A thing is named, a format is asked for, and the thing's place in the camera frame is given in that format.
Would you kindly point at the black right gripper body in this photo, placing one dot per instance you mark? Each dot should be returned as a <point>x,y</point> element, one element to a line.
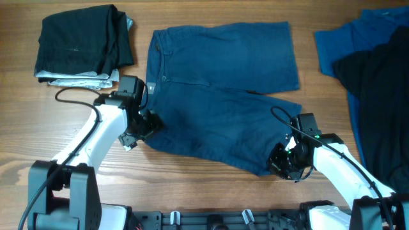
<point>287,163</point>

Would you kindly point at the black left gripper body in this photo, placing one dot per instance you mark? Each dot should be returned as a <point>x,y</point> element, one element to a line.
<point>146,124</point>

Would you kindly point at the blue denim shorts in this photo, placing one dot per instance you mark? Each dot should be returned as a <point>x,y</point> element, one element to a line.
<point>213,88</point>

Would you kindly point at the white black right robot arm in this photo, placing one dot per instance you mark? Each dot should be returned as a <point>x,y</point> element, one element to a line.
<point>372,204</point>

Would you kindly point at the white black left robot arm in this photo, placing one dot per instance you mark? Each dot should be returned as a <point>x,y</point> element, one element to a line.
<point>63,192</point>

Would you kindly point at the grey folded garment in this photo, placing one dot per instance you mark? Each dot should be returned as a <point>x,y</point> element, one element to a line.
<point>92,81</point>

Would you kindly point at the black folded garment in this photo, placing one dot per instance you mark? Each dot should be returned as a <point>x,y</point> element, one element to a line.
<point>80,38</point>

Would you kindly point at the black t-shirt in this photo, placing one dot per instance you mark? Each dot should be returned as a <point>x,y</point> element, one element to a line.
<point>378,78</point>

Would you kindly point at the blue t-shirt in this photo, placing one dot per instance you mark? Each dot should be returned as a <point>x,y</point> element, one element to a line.
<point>374,27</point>

